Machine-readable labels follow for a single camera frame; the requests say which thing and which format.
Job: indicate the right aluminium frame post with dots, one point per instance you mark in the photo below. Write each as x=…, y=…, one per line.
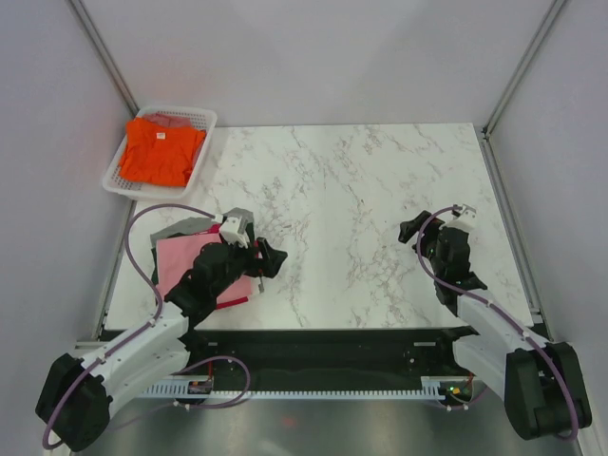
x=540, y=36

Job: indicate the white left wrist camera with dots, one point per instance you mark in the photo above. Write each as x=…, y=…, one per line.
x=234, y=230

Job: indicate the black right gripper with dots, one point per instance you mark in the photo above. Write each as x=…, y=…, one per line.
x=430, y=228

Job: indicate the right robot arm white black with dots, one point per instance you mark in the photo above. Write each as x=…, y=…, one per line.
x=539, y=381

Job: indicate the dusty pink shirt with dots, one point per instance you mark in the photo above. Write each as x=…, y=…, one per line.
x=166, y=120

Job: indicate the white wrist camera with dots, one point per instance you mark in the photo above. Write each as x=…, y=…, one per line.
x=464, y=218
x=234, y=230

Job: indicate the pink folded t shirt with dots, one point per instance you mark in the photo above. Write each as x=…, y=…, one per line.
x=175, y=256

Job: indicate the crimson folded t shirt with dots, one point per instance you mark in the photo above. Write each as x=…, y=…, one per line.
x=244, y=289

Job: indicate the left aluminium frame post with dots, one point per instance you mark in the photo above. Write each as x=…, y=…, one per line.
x=94, y=37

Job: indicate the orange t shirt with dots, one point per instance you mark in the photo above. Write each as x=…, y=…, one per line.
x=158, y=155

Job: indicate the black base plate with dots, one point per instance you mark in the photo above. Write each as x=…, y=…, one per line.
x=380, y=359

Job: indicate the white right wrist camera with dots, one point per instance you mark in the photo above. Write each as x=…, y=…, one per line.
x=464, y=218

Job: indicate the grey folded t shirt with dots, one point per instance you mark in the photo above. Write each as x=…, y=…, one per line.
x=195, y=225

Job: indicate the aluminium frame post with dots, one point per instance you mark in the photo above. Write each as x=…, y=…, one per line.
x=94, y=37
x=540, y=36

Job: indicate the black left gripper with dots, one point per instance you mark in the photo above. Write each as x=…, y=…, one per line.
x=270, y=262

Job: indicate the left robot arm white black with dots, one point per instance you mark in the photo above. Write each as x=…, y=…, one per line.
x=82, y=394

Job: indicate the white slotted cable duct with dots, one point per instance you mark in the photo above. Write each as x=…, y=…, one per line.
x=182, y=389

